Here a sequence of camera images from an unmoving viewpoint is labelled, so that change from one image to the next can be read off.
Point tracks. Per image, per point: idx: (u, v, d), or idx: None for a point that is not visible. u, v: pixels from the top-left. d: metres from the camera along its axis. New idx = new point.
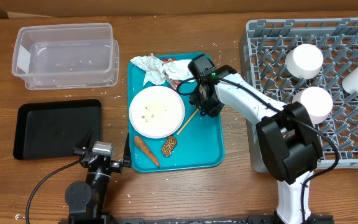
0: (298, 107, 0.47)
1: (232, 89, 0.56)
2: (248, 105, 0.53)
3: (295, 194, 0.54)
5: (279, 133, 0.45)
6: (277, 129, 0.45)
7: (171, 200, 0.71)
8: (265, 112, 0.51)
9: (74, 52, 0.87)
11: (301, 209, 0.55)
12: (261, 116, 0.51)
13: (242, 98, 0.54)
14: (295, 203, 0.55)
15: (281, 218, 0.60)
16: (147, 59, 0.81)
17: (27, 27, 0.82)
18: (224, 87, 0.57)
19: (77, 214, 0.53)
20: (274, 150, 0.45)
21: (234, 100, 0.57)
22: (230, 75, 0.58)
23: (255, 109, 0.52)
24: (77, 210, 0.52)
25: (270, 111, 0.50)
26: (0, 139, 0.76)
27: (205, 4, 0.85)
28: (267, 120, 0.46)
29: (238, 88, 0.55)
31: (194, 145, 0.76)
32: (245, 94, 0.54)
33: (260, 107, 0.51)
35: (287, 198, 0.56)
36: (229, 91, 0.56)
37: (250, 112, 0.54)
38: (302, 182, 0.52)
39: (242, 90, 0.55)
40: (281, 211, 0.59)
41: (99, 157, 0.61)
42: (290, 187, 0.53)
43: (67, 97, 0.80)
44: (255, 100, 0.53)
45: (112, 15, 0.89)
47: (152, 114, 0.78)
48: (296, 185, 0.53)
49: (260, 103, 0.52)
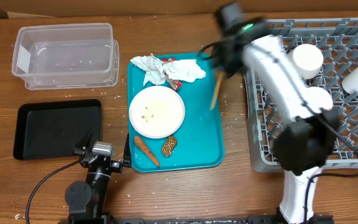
0: (332, 116, 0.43)
1: (267, 60, 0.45)
2: (281, 91, 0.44)
3: (300, 188, 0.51)
5: (306, 138, 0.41)
6: (306, 135, 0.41)
7: (171, 200, 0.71)
8: (299, 109, 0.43)
9: (74, 52, 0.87)
11: (304, 206, 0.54)
12: (293, 112, 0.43)
13: (275, 78, 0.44)
14: (300, 197, 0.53)
15: (283, 214, 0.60)
16: (147, 59, 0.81)
17: (27, 27, 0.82)
18: (256, 53, 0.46)
19: (77, 214, 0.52)
20: (293, 149, 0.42)
21: (261, 74, 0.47)
22: (267, 38, 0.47)
23: (287, 101, 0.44)
24: (77, 210, 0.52)
25: (306, 110, 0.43)
26: (0, 139, 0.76)
27: (205, 4, 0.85)
28: (300, 120, 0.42)
29: (274, 62, 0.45)
31: (194, 145, 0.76)
32: (280, 73, 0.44)
33: (296, 101, 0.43)
35: (292, 191, 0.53)
36: (261, 61, 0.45)
37: (278, 98, 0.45)
38: (309, 177, 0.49)
39: (278, 67, 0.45)
40: (283, 206, 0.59)
41: (99, 157, 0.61)
42: (296, 182, 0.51)
43: (67, 97, 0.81)
44: (290, 88, 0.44)
45: (112, 15, 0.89)
47: (152, 114, 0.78)
48: (302, 179, 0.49)
49: (297, 96, 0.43)
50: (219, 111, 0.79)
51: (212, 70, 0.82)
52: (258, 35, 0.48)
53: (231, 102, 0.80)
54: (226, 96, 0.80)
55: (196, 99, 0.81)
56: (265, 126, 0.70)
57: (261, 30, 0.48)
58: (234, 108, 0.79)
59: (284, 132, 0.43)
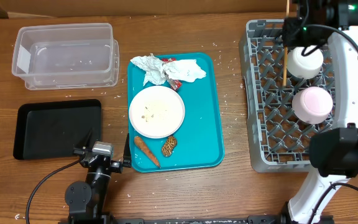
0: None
1: (352, 55, 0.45)
2: (350, 91, 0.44)
3: (318, 191, 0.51)
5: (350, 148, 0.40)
6: (352, 145, 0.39)
7: (171, 200, 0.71)
8: (357, 118, 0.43)
9: (74, 52, 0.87)
11: (313, 208, 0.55)
12: (350, 116, 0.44)
13: (351, 75, 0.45)
14: (314, 199, 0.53)
15: (289, 210, 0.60)
16: (147, 59, 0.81)
17: (27, 27, 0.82)
18: (345, 42, 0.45)
19: (77, 214, 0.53)
20: (331, 152, 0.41)
21: (339, 65, 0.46)
22: None
23: (350, 105, 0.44)
24: (76, 210, 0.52)
25: None
26: (0, 139, 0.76)
27: (205, 4, 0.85)
28: (353, 129, 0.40)
29: None
31: (194, 145, 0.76)
32: None
33: None
35: (307, 191, 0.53)
36: (346, 53, 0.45)
37: (342, 95, 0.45)
38: (332, 182, 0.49)
39: None
40: (292, 201, 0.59)
41: (99, 157, 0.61)
42: (317, 182, 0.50)
43: (67, 97, 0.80)
44: None
45: (112, 15, 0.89)
47: (152, 114, 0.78)
48: (325, 182, 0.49)
49: None
50: (219, 111, 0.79)
51: (212, 70, 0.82)
52: None
53: (231, 101, 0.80)
54: (226, 96, 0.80)
55: (196, 99, 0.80)
56: (265, 126, 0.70)
57: None
58: (234, 108, 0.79)
59: (330, 133, 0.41)
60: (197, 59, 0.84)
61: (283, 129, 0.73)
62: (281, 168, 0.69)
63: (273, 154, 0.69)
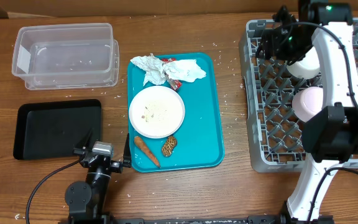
0: None
1: (334, 45, 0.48)
2: (334, 75, 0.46)
3: (314, 179, 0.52)
5: (340, 125, 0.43)
6: (340, 122, 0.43)
7: (171, 200, 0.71)
8: (343, 98, 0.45)
9: (74, 52, 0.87)
11: (311, 201, 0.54)
12: (336, 96, 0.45)
13: (334, 61, 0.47)
14: (311, 190, 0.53)
15: (288, 208, 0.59)
16: (147, 59, 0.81)
17: (27, 27, 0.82)
18: (326, 35, 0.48)
19: (77, 214, 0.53)
20: (322, 130, 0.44)
21: (322, 56, 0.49)
22: (344, 25, 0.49)
23: (335, 87, 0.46)
24: (77, 210, 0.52)
25: (349, 101, 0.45)
26: (0, 139, 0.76)
27: (205, 4, 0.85)
28: (340, 107, 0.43)
29: (339, 49, 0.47)
31: (195, 145, 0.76)
32: (341, 60, 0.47)
33: (344, 88, 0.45)
35: (304, 183, 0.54)
36: (328, 44, 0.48)
37: (327, 81, 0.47)
38: (327, 168, 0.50)
39: (340, 54, 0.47)
40: (290, 199, 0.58)
41: (99, 157, 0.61)
42: (312, 170, 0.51)
43: (67, 97, 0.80)
44: (344, 77, 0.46)
45: (112, 15, 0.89)
47: (152, 114, 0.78)
48: (320, 170, 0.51)
49: (347, 86, 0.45)
50: (219, 111, 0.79)
51: (212, 70, 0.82)
52: (337, 18, 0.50)
53: (231, 101, 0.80)
54: (226, 96, 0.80)
55: (196, 99, 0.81)
56: (265, 126, 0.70)
57: (342, 15, 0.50)
58: (234, 108, 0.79)
59: (320, 113, 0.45)
60: (197, 59, 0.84)
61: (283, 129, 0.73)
62: (281, 168, 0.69)
63: (273, 154, 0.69)
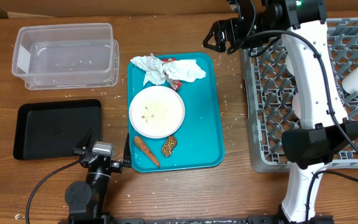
0: (354, 129, 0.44)
1: (307, 53, 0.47)
2: (312, 91, 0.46)
3: (304, 184, 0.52)
5: (321, 145, 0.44)
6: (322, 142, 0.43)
7: (171, 200, 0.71)
8: (323, 116, 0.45)
9: (74, 52, 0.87)
11: (306, 203, 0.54)
12: (316, 114, 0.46)
13: (310, 73, 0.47)
14: (303, 194, 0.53)
15: (284, 211, 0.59)
16: (147, 59, 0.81)
17: (27, 27, 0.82)
18: (300, 43, 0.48)
19: (77, 214, 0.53)
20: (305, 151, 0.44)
21: (298, 64, 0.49)
22: (317, 26, 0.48)
23: (314, 104, 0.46)
24: (77, 211, 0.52)
25: (329, 119, 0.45)
26: (0, 139, 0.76)
27: (204, 4, 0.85)
28: (321, 129, 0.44)
29: (314, 57, 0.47)
31: (193, 145, 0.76)
32: (317, 70, 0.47)
33: (323, 104, 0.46)
35: (295, 188, 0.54)
36: (302, 52, 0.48)
37: (306, 95, 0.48)
38: (314, 172, 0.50)
39: (316, 62, 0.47)
40: (286, 203, 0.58)
41: (99, 157, 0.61)
42: (300, 176, 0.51)
43: (67, 97, 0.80)
44: (321, 90, 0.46)
45: (112, 15, 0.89)
47: (152, 114, 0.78)
48: (307, 174, 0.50)
49: (325, 102, 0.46)
50: (219, 112, 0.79)
51: (212, 70, 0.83)
52: (308, 14, 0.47)
53: (231, 101, 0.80)
54: (226, 96, 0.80)
55: (196, 99, 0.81)
56: (265, 126, 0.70)
57: (315, 10, 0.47)
58: (234, 108, 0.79)
59: (300, 132, 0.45)
60: (197, 59, 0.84)
61: (283, 129, 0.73)
62: (281, 168, 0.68)
63: (273, 154, 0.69)
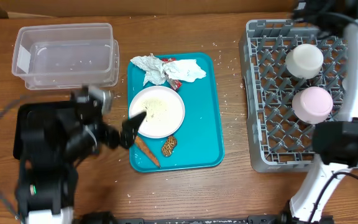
0: None
1: None
2: None
3: (320, 182, 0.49)
5: (352, 140, 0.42)
6: (353, 137, 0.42)
7: (171, 200, 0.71)
8: None
9: (74, 52, 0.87)
11: (314, 203, 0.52)
12: (356, 109, 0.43)
13: None
14: (316, 193, 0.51)
15: (290, 206, 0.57)
16: (147, 59, 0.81)
17: (27, 27, 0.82)
18: None
19: (34, 143, 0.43)
20: (334, 142, 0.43)
21: (352, 56, 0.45)
22: None
23: (357, 99, 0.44)
24: (32, 133, 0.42)
25: None
26: (0, 139, 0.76)
27: (205, 4, 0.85)
28: (357, 124, 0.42)
29: None
31: (195, 145, 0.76)
32: None
33: None
35: (309, 183, 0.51)
36: None
37: (351, 89, 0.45)
38: (334, 172, 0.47)
39: None
40: (293, 198, 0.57)
41: (88, 99, 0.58)
42: (319, 172, 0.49)
43: (67, 97, 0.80)
44: None
45: (112, 15, 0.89)
47: (152, 114, 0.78)
48: (327, 172, 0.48)
49: None
50: (219, 112, 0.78)
51: (212, 70, 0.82)
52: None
53: (232, 101, 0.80)
54: (226, 96, 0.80)
55: (196, 99, 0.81)
56: (265, 126, 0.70)
57: None
58: (234, 108, 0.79)
59: (334, 122, 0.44)
60: (197, 59, 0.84)
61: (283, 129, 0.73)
62: (281, 168, 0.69)
63: (273, 154, 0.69)
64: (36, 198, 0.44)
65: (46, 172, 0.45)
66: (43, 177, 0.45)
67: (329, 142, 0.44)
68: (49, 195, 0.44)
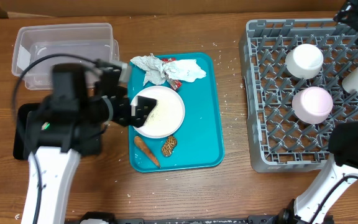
0: None
1: None
2: None
3: (329, 182, 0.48)
5: None
6: None
7: (171, 200, 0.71)
8: None
9: (74, 52, 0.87)
11: (319, 204, 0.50)
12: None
13: None
14: (322, 193, 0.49)
15: (293, 206, 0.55)
16: (147, 59, 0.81)
17: (27, 27, 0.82)
18: None
19: (60, 82, 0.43)
20: (350, 141, 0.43)
21: None
22: None
23: None
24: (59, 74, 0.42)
25: None
26: (0, 139, 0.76)
27: (205, 4, 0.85)
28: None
29: None
31: (195, 145, 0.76)
32: None
33: None
35: (317, 184, 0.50)
36: None
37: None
38: (345, 175, 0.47)
39: None
40: (298, 198, 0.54)
41: (112, 69, 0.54)
42: (329, 172, 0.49)
43: None
44: None
45: (112, 15, 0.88)
47: (152, 114, 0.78)
48: (337, 174, 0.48)
49: None
50: (219, 112, 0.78)
51: (212, 70, 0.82)
52: None
53: (232, 101, 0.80)
54: (226, 96, 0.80)
55: (196, 99, 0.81)
56: (265, 126, 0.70)
57: None
58: (234, 108, 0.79)
59: (355, 122, 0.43)
60: (197, 59, 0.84)
61: (283, 129, 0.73)
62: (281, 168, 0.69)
63: (273, 154, 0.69)
64: (48, 135, 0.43)
65: (64, 117, 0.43)
66: (56, 119, 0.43)
67: (345, 141, 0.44)
68: (59, 136, 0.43)
